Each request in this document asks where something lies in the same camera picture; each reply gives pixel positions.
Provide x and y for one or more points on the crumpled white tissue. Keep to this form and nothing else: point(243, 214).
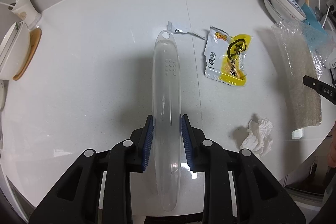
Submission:
point(259, 139)

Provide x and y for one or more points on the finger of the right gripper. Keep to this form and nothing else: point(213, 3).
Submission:
point(326, 91)

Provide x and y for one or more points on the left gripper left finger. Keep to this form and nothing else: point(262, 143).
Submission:
point(96, 187)

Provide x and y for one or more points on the clear plastic toothbrush case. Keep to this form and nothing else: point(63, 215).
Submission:
point(166, 101)

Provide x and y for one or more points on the clear bubble wrap sheet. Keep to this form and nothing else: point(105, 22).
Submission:
point(304, 51)

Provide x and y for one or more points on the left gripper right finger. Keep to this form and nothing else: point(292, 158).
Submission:
point(238, 186)

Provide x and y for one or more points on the wooden coaster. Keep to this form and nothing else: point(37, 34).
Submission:
point(35, 37)

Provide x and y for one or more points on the blue patterned white bowl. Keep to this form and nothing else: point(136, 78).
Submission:
point(289, 10)

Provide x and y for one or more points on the yellow white snack wrapper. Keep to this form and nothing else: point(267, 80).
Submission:
point(224, 56)

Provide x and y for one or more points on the blue rimmed plate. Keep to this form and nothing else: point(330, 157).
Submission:
point(272, 11)

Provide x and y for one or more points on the blue plastic utensil holder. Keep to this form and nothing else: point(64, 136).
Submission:
point(311, 19)

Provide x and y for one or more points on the torn silver wrapper strip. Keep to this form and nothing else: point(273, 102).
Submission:
point(176, 29)

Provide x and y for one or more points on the white bowl with lid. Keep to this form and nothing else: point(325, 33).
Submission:
point(17, 54)

